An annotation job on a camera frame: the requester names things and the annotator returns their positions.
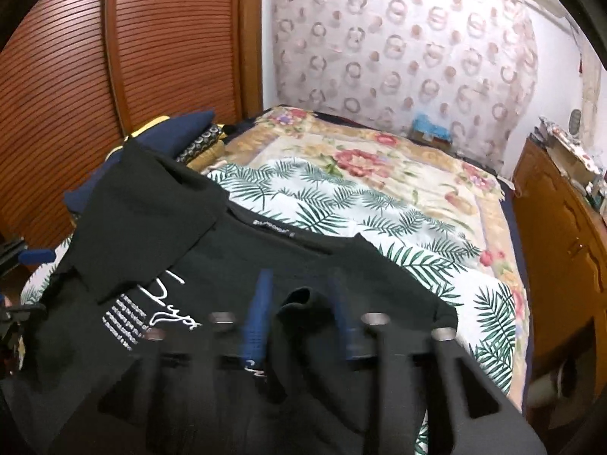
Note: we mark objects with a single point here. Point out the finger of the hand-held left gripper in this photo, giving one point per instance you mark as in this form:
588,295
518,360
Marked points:
23,312
40,256

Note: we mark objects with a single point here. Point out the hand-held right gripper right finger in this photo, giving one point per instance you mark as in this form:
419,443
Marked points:
348,324

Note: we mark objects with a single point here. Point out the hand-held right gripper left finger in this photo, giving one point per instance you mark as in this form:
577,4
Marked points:
258,315

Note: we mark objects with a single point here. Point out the black t-shirt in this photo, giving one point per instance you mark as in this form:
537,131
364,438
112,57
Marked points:
265,256

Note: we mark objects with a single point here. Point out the palm leaf print sheet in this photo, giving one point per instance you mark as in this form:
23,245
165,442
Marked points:
341,208

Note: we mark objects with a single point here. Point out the floral blanket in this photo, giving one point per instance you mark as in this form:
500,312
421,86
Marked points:
379,151

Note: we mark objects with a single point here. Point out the navy bed sheet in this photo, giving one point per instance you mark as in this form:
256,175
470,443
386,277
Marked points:
517,265

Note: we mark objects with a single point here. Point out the dark patterned folded cloth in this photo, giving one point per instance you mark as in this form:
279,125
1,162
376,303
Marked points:
201,141

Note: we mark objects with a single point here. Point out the navy folded cloth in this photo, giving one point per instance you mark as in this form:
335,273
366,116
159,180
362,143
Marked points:
185,125

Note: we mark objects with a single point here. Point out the white waste bin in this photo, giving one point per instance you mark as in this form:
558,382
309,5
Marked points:
545,388

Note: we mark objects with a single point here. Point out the blue packet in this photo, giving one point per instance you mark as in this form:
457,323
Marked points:
430,129

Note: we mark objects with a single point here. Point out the wooden cabinet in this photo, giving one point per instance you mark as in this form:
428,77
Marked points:
555,227

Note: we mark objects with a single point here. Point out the dark chair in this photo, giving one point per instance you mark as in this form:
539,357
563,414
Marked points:
578,355

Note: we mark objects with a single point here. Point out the wooden louvred wardrobe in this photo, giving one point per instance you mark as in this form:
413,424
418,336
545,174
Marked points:
166,33

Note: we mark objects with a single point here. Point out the circle patterned curtain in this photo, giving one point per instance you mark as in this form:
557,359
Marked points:
379,57

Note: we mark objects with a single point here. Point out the cardboard box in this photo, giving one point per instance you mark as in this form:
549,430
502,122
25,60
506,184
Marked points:
571,156

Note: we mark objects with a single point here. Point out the grey oval wall ornament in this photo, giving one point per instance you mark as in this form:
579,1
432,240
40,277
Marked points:
575,122

